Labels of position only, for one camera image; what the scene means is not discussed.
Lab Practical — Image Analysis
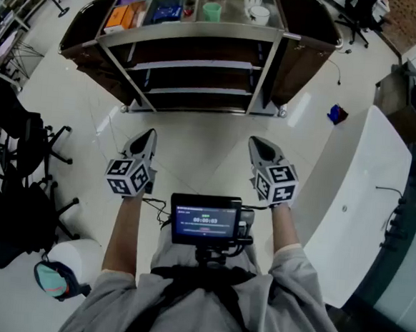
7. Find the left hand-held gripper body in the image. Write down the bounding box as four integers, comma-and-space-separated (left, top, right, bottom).
102, 149, 159, 198

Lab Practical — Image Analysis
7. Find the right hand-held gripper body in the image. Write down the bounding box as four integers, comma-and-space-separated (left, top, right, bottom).
247, 156, 302, 209

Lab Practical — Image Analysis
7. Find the metal service cart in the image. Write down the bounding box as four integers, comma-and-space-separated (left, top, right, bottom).
54, 0, 347, 129

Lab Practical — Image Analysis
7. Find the orange box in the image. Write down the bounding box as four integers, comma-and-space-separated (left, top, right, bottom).
104, 3, 130, 31
121, 0, 149, 31

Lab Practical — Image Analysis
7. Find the blue packet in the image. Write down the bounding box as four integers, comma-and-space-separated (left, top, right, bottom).
152, 2, 183, 26

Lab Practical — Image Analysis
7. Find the white mug with red leaf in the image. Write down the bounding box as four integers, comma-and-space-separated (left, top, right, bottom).
247, 5, 272, 27

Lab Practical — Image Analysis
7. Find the green cup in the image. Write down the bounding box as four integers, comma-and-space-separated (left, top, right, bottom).
201, 1, 223, 24

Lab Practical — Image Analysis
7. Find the person's right forearm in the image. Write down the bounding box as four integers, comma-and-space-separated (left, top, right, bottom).
267, 202, 306, 256

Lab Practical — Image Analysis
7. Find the person's left forearm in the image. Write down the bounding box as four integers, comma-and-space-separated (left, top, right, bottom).
101, 188, 146, 276

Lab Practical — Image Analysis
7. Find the blue bag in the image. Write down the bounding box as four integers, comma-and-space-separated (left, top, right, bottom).
325, 103, 350, 127

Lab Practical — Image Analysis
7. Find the white bathtub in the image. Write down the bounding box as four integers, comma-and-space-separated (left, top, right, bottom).
288, 99, 416, 314

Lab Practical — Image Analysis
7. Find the black chest monitor screen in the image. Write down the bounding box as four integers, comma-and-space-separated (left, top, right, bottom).
167, 191, 245, 250

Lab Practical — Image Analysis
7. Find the white round stool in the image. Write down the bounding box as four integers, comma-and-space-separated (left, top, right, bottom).
45, 235, 103, 287

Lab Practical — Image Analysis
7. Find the person's grey shirt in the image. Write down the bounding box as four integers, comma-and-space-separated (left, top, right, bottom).
54, 227, 358, 332

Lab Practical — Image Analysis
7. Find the black chest harness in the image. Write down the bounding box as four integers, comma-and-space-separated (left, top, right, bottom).
117, 257, 276, 332

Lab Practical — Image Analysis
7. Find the black bathtub faucet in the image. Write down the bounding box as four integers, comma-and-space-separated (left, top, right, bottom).
370, 184, 410, 253

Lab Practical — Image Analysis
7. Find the brown wooden cabinet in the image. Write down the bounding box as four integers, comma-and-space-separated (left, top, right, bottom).
370, 57, 416, 145

